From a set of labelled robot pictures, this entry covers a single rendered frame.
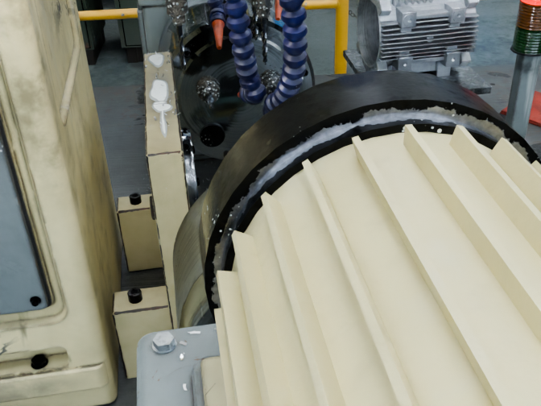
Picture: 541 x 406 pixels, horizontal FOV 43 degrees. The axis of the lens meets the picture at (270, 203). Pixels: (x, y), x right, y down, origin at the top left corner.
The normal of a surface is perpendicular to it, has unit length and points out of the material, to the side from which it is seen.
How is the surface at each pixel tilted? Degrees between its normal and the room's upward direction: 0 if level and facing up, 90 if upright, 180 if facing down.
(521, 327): 5
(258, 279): 30
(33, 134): 90
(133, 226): 90
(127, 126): 0
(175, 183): 90
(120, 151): 0
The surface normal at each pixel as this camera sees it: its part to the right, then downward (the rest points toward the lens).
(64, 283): 0.16, 0.54
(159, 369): -0.04, -0.83
